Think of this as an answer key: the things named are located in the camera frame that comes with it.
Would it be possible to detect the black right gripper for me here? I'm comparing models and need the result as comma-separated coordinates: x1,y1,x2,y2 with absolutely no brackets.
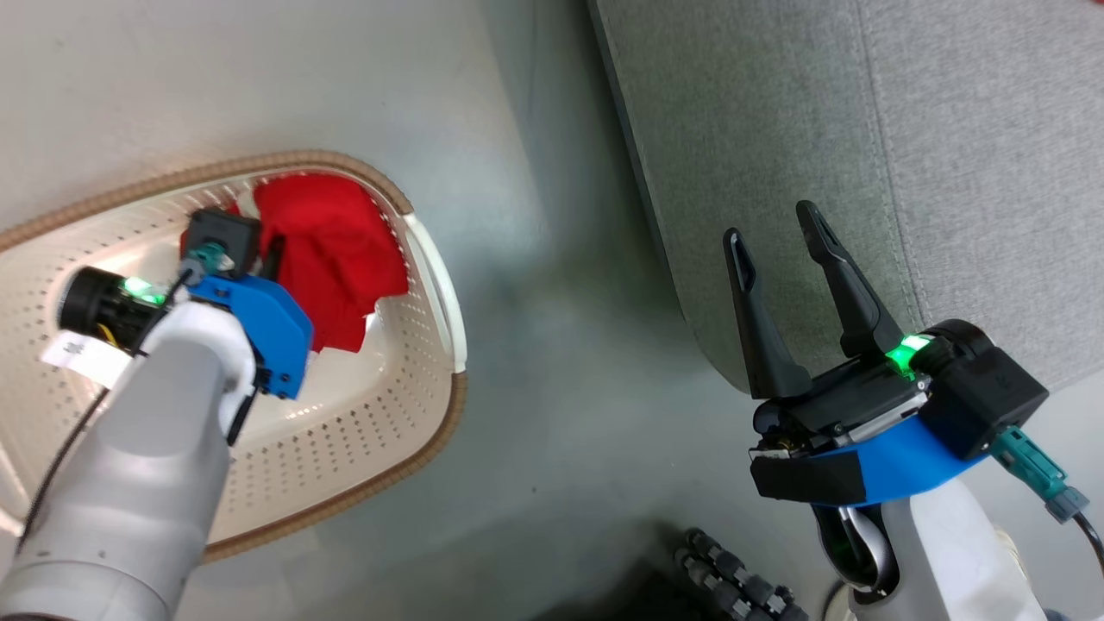
723,201,986,461

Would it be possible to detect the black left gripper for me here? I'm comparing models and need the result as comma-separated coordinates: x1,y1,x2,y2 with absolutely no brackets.
57,266,170,351

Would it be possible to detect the red garment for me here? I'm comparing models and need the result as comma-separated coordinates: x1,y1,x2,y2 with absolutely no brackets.
226,172,411,355

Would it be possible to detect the grey fabric sofa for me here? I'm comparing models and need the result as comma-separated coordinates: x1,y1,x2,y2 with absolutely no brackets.
586,0,1104,398

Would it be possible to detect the white paper label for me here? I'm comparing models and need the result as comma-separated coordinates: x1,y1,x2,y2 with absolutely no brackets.
41,331,132,386

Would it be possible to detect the cream perforated laundry basket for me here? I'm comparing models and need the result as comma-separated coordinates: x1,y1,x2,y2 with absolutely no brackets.
0,150,469,564

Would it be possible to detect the teal left camera cable plug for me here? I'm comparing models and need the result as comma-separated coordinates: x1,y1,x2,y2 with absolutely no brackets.
177,242,234,287

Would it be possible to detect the teal camera cable plug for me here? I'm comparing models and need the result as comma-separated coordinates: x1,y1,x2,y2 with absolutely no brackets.
990,426,1091,525
177,242,234,287

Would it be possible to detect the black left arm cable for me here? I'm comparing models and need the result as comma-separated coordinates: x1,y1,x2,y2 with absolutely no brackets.
16,274,192,555

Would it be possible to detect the blue right camera mount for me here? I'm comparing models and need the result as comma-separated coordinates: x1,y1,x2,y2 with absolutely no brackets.
749,416,994,508

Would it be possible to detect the teal right camera cable plug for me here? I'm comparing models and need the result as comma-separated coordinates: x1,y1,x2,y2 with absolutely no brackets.
990,426,1091,525

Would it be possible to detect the black ribbed cable conduit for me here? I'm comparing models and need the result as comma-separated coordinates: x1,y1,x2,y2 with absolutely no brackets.
671,527,810,621

